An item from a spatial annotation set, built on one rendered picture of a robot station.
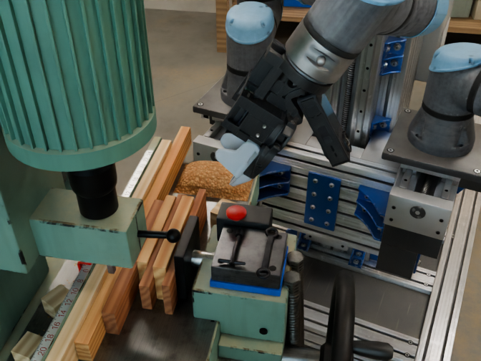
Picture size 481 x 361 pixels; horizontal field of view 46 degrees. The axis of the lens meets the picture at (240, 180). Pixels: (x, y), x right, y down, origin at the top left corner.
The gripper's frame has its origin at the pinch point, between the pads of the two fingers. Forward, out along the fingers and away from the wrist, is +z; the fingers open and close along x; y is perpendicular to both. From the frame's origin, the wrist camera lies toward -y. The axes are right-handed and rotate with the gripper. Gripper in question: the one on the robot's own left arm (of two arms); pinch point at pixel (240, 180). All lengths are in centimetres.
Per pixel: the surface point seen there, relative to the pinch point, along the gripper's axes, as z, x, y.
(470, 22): 29, -276, -115
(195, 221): 10.9, 0.3, 1.6
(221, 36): 114, -262, 4
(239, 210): 4.9, -0.1, -2.7
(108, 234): 9.3, 11.9, 12.1
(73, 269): 40.2, -3.6, 13.5
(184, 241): 11.1, 4.8, 2.0
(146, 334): 21.1, 14.6, 0.3
